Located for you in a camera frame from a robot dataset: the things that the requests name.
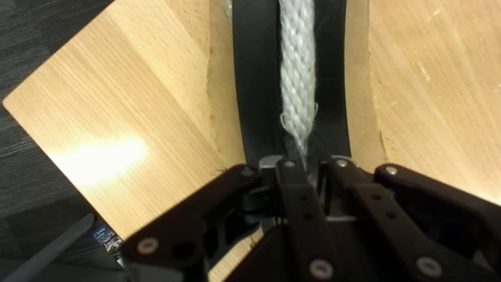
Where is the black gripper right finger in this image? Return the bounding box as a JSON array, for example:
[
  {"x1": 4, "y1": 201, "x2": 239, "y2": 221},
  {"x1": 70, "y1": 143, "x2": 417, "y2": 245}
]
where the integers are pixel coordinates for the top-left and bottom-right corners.
[{"x1": 317, "y1": 155, "x2": 501, "y2": 282}]

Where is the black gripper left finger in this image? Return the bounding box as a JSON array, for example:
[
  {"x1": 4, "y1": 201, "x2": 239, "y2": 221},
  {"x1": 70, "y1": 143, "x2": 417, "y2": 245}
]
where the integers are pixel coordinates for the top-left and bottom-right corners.
[{"x1": 121, "y1": 155, "x2": 341, "y2": 282}]

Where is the white braided rope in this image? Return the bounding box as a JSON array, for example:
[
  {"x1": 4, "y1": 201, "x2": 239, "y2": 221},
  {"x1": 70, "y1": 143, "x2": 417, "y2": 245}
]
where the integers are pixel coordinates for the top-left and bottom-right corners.
[{"x1": 276, "y1": 0, "x2": 319, "y2": 170}]

